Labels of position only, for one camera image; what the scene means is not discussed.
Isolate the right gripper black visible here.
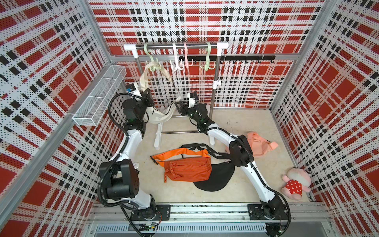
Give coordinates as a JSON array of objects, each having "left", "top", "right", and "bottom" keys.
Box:
[{"left": 175, "top": 100, "right": 200, "bottom": 123}]

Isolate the cream fanny pack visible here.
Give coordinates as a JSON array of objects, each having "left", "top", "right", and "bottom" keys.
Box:
[{"left": 138, "top": 61, "right": 182, "bottom": 124}]

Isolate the orange fanny pack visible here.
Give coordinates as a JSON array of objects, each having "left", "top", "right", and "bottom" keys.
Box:
[{"left": 151, "top": 148, "right": 212, "bottom": 182}]

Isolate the black fanny pack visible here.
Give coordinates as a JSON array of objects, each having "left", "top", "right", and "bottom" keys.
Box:
[{"left": 180, "top": 143, "right": 235, "bottom": 192}]

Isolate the pink fanny pack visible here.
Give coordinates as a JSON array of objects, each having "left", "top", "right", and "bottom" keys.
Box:
[{"left": 246, "top": 132, "right": 278, "bottom": 157}]

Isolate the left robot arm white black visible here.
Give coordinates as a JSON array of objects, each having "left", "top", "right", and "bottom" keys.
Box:
[{"left": 97, "top": 85, "right": 158, "bottom": 220}]

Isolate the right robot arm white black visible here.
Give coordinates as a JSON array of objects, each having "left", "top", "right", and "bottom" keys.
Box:
[{"left": 175, "top": 101, "right": 292, "bottom": 223}]

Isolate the white hook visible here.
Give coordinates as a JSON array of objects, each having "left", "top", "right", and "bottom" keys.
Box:
[{"left": 170, "top": 42, "right": 184, "bottom": 71}]

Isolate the pink hook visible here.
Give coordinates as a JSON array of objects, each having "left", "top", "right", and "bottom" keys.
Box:
[{"left": 183, "top": 42, "right": 193, "bottom": 69}]

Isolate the light green hook left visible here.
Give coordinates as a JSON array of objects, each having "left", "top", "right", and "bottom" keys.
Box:
[{"left": 144, "top": 43, "right": 162, "bottom": 72}]

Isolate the light green hook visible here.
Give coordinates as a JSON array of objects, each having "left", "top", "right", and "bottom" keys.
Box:
[
  {"left": 199, "top": 42, "right": 216, "bottom": 72},
  {"left": 144, "top": 43, "right": 162, "bottom": 72}
]

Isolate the light green hook right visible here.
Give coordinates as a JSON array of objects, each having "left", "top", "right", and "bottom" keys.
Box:
[{"left": 199, "top": 42, "right": 216, "bottom": 72}]

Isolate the garment rack steel white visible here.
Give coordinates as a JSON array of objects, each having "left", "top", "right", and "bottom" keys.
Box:
[{"left": 123, "top": 42, "right": 230, "bottom": 150}]

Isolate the pink plush toy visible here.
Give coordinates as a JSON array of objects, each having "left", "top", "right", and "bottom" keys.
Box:
[{"left": 281, "top": 168, "right": 311, "bottom": 201}]

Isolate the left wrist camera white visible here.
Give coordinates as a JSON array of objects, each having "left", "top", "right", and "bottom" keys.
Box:
[{"left": 126, "top": 83, "right": 141, "bottom": 96}]

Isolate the black wall hook rail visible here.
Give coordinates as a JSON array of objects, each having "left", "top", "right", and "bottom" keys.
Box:
[{"left": 187, "top": 55, "right": 276, "bottom": 62}]

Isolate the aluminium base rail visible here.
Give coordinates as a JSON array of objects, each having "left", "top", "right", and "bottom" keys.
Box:
[{"left": 83, "top": 202, "right": 340, "bottom": 237}]

